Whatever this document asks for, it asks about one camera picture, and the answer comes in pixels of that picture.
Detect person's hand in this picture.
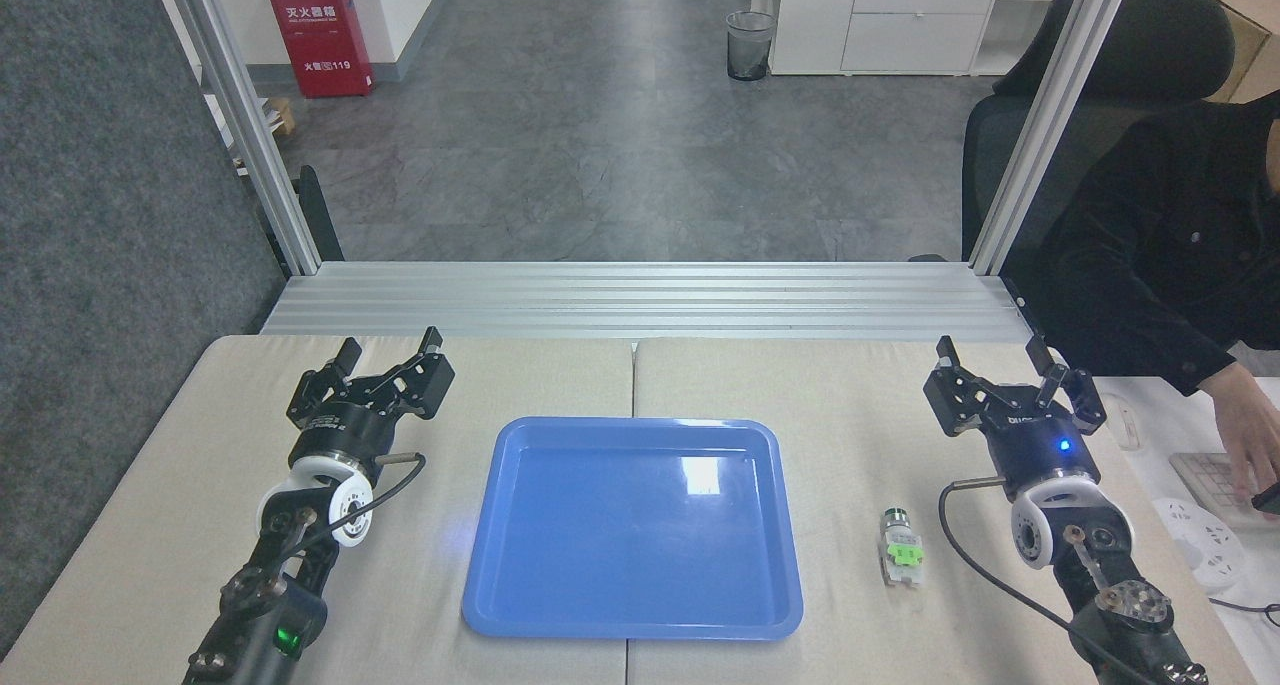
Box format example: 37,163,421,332
1212,363,1280,506

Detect white drawer cabinet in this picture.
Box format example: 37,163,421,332
765,0,1006,77

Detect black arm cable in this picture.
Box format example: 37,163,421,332
937,476,1143,685
298,451,428,558

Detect grey mesh waste bin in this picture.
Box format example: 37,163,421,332
726,10,777,82

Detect blue plastic tray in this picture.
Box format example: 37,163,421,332
461,416,805,641

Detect white computer mouse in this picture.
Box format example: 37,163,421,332
1100,393,1147,452

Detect silver aluminium rail platform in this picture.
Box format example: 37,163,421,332
259,261,1037,345

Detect black panel foot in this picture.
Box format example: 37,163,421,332
296,165,345,264

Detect red fire extinguisher box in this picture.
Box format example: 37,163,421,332
262,0,375,100

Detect black office chair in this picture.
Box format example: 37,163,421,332
961,0,1237,262

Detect white keyboard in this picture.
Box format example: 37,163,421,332
1168,452,1280,532

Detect person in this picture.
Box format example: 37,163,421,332
1035,90,1280,398

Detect switch part with green clip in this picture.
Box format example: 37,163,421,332
878,508,926,592

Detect white power strip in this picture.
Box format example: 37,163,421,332
1150,497,1250,592

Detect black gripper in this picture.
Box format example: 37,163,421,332
287,327,456,469
923,333,1107,494

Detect silver aluminium post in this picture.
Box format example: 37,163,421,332
967,0,1141,275
150,0,322,277

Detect thin black desk cable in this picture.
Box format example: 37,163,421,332
1208,596,1280,629

